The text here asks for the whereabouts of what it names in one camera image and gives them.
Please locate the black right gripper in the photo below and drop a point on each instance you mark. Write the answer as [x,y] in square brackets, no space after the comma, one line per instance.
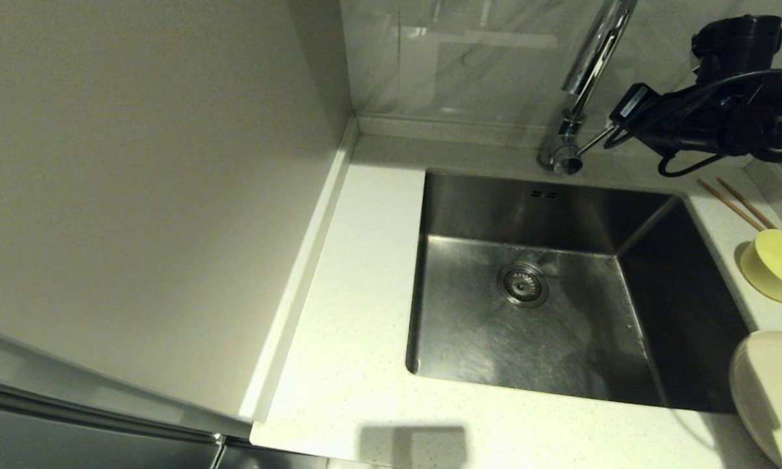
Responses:
[704,124]

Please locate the chrome kitchen faucet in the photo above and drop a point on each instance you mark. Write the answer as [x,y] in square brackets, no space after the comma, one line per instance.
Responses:
[593,58]

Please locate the yellow plastic bowl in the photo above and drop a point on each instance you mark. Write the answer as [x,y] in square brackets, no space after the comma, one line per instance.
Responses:
[779,267]

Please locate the cream round plate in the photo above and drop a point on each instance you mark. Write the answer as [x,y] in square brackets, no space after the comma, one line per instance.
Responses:
[775,391]

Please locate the stainless steel sink basin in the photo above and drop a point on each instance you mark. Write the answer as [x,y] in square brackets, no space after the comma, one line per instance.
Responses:
[560,339]

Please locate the brown wooden chopstick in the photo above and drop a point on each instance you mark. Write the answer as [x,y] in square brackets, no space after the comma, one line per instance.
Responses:
[749,205]
[730,205]

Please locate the round metal drain strainer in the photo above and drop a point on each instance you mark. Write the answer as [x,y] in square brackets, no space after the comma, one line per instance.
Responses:
[522,284]

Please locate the beige tall side panel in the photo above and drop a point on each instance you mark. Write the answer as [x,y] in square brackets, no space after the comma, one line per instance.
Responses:
[137,163]

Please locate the grey stainless appliance door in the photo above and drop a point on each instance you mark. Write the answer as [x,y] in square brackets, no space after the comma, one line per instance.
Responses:
[72,443]

